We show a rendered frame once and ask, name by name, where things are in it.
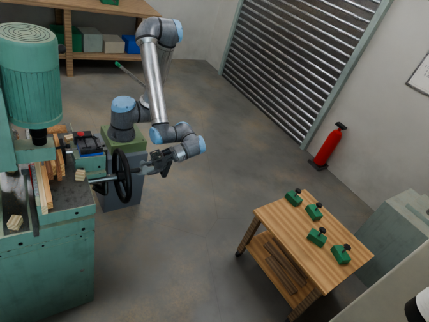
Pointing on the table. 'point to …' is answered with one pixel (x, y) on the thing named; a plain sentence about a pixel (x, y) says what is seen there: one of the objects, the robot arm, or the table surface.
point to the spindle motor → (30, 75)
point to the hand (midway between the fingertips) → (138, 173)
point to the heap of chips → (57, 129)
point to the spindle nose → (38, 136)
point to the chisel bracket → (24, 147)
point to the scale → (33, 170)
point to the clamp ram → (66, 151)
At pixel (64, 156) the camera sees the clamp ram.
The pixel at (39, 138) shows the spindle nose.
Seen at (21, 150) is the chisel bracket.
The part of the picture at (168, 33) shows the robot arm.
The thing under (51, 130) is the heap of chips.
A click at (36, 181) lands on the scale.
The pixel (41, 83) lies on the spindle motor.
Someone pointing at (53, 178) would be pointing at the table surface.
